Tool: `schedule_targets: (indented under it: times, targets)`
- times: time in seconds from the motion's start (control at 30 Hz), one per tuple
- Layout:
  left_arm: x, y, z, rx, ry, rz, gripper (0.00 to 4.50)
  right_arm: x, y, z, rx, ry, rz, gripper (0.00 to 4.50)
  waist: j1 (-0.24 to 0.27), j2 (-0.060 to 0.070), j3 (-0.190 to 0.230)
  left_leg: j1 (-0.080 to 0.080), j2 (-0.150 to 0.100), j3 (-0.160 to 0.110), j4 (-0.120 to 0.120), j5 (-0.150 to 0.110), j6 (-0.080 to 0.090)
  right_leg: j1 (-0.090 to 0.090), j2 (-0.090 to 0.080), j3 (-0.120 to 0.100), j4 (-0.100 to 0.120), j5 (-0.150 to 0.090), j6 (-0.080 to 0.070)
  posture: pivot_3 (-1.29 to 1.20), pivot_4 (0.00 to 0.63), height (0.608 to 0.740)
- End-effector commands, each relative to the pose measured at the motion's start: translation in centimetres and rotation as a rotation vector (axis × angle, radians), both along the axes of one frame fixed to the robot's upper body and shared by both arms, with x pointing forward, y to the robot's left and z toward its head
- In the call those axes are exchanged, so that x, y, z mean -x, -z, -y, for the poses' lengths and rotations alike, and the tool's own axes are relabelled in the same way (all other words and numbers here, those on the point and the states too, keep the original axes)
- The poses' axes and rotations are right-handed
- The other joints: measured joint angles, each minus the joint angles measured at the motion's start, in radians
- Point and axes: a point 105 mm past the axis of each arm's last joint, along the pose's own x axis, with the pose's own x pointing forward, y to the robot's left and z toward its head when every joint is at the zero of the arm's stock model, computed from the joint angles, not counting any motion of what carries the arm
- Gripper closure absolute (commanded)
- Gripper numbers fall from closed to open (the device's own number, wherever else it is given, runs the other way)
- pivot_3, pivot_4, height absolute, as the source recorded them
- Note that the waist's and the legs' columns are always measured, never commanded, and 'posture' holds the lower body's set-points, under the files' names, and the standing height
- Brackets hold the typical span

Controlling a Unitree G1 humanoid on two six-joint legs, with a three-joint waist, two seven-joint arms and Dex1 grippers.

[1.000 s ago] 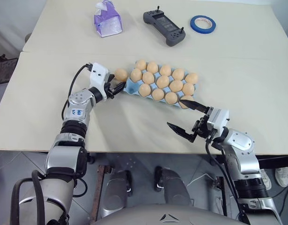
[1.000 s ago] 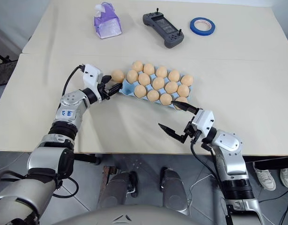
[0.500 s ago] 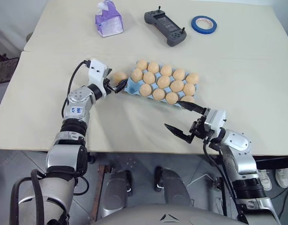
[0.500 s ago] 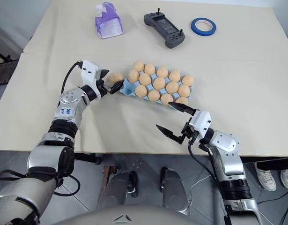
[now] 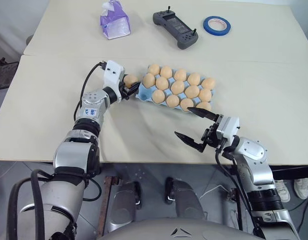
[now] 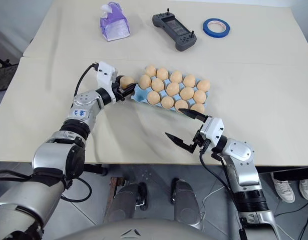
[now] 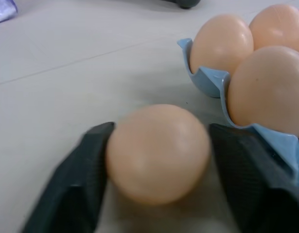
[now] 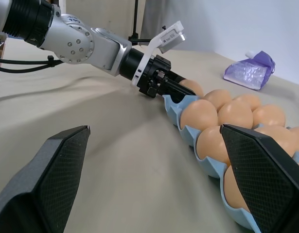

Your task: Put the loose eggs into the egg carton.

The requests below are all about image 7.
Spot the beige egg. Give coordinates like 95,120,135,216
105,104,212,206
228,45,299,138
189,13,254,75
248,4,299,55

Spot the light blue egg carton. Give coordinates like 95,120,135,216
176,37,299,188

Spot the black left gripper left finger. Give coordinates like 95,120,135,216
20,121,116,233

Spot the dark grey rounded object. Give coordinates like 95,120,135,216
164,0,201,10

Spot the translucent purple plastic object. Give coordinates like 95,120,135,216
0,0,19,24

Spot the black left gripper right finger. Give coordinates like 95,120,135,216
209,123,299,233

